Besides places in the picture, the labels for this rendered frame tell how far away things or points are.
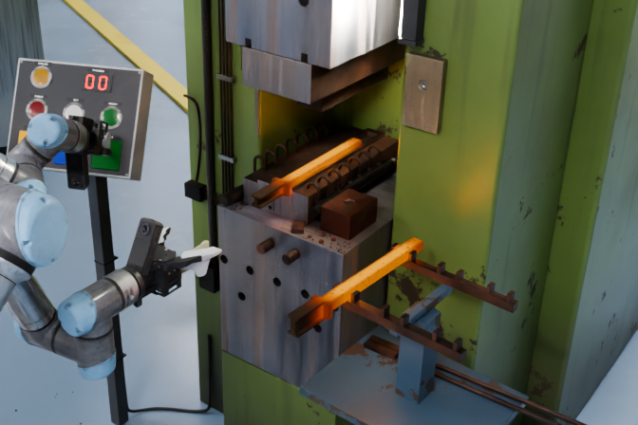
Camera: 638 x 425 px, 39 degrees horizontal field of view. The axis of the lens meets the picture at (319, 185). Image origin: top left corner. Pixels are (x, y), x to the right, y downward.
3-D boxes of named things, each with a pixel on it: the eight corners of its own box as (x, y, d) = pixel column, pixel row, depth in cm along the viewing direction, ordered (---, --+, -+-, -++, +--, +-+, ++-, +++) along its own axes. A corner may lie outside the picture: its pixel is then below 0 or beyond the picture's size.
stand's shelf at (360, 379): (457, 482, 176) (458, 474, 175) (299, 394, 197) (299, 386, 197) (527, 403, 197) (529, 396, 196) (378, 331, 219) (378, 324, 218)
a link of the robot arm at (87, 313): (56, 332, 173) (51, 295, 169) (100, 306, 181) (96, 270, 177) (84, 347, 169) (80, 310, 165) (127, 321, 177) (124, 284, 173)
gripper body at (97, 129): (110, 123, 217) (91, 117, 205) (106, 158, 217) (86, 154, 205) (81, 120, 218) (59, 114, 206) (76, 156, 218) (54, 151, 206)
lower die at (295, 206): (307, 225, 216) (308, 194, 212) (243, 200, 226) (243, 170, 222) (398, 165, 247) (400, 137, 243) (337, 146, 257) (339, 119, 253)
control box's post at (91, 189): (120, 427, 283) (88, 109, 233) (110, 421, 285) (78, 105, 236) (129, 420, 286) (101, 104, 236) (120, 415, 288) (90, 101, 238)
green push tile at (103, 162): (118, 170, 226) (121, 141, 226) (90, 167, 227) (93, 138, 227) (120, 171, 228) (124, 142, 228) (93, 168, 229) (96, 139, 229)
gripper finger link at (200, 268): (221, 268, 192) (178, 274, 190) (221, 245, 190) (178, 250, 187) (225, 276, 190) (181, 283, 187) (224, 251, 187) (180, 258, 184)
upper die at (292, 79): (310, 104, 202) (311, 64, 198) (241, 84, 212) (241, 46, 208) (405, 57, 233) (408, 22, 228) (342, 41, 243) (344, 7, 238)
